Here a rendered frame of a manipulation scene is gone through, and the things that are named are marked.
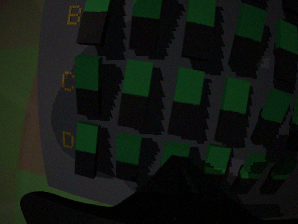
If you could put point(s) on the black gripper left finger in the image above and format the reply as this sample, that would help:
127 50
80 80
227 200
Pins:
154 203

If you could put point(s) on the grey switch panel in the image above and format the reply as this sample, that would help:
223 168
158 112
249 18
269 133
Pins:
125 84

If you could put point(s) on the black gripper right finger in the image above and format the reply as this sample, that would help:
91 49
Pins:
200 201

